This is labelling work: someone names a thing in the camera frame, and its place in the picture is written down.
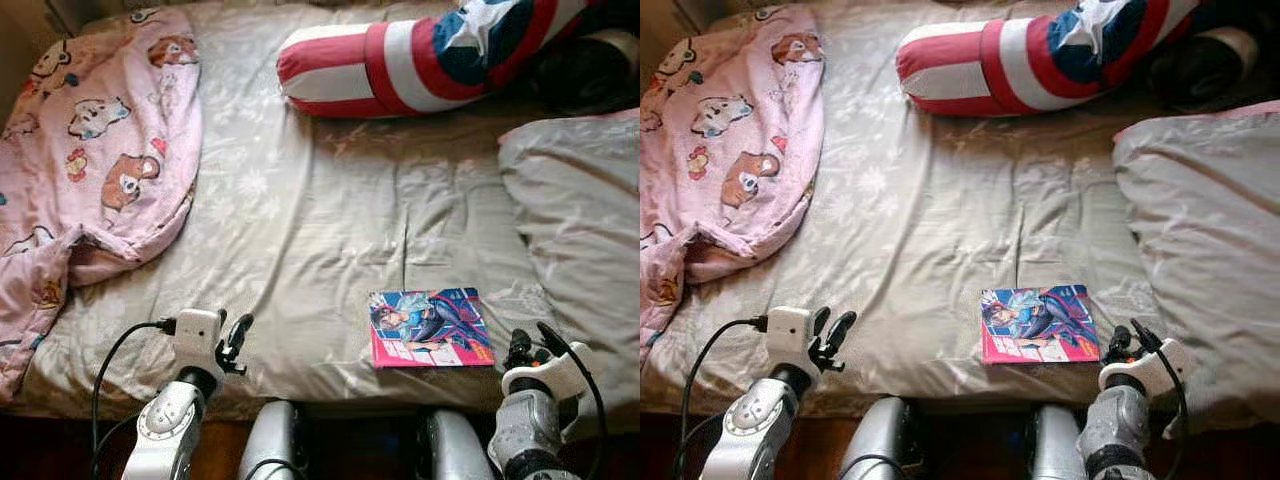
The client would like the pink cartoon bear quilt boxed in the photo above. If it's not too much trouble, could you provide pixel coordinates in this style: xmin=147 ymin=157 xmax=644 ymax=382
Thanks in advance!
xmin=0 ymin=8 xmax=204 ymax=401
xmin=640 ymin=5 xmax=826 ymax=361

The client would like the colourful comic book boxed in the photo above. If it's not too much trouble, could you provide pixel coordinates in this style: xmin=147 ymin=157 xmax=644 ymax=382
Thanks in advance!
xmin=980 ymin=285 xmax=1101 ymax=365
xmin=368 ymin=288 xmax=496 ymax=369

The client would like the silver right robot leg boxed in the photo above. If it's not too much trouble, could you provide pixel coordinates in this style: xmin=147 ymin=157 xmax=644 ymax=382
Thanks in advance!
xmin=420 ymin=408 xmax=496 ymax=480
xmin=1025 ymin=405 xmax=1086 ymax=480

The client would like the grey floral pillow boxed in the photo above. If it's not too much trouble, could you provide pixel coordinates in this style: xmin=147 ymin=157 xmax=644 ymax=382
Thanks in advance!
xmin=1112 ymin=100 xmax=1280 ymax=426
xmin=497 ymin=108 xmax=640 ymax=401

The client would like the black plush toy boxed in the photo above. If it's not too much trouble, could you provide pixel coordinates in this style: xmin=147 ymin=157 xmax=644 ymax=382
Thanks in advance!
xmin=1145 ymin=25 xmax=1261 ymax=113
xmin=530 ymin=28 xmax=640 ymax=116

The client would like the red white blue bolster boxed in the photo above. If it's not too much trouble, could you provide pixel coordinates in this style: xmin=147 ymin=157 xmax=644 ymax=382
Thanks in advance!
xmin=276 ymin=0 xmax=601 ymax=119
xmin=895 ymin=0 xmax=1216 ymax=118

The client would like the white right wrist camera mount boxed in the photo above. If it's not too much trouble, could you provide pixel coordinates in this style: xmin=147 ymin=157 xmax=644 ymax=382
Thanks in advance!
xmin=500 ymin=340 xmax=601 ymax=441
xmin=1098 ymin=338 xmax=1191 ymax=398

